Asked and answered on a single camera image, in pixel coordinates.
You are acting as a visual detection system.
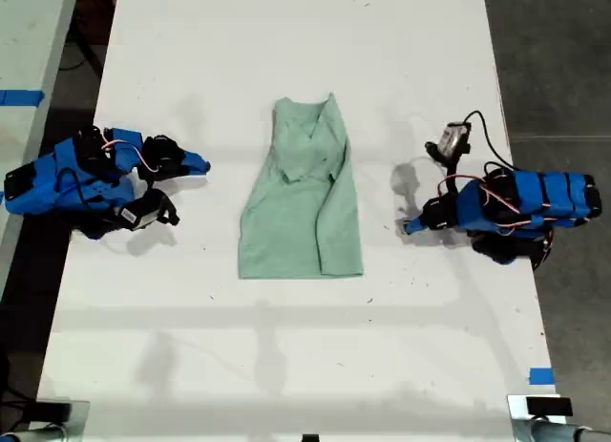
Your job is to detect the arm camera stalk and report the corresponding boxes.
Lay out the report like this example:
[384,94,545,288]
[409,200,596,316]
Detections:
[423,142,463,177]
[159,192,182,226]

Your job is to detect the arm camera box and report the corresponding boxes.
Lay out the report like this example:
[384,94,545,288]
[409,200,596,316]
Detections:
[116,190,168,232]
[436,120,473,159]

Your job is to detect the arm red white wire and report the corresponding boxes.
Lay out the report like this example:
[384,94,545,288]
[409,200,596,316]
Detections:
[101,138,162,175]
[436,173,556,237]

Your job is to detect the grey metal tube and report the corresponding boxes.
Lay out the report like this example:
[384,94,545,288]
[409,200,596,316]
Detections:
[512,415,611,442]

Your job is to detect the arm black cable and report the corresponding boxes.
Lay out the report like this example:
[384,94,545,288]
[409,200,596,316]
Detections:
[55,168,123,210]

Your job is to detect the white side table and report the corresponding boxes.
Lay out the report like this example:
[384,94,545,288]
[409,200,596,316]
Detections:
[0,0,81,303]

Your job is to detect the small black box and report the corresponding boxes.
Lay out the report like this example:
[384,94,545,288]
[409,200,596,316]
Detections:
[34,399,74,423]
[525,396,574,418]

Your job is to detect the pale green T-shirt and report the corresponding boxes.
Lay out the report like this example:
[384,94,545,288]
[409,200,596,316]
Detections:
[237,92,366,281]

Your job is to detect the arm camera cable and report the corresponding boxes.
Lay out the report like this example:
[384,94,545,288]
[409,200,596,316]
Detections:
[462,109,526,172]

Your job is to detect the blue tape strip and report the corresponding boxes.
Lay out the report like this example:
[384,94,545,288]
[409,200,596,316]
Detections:
[0,89,46,108]
[528,367,557,387]

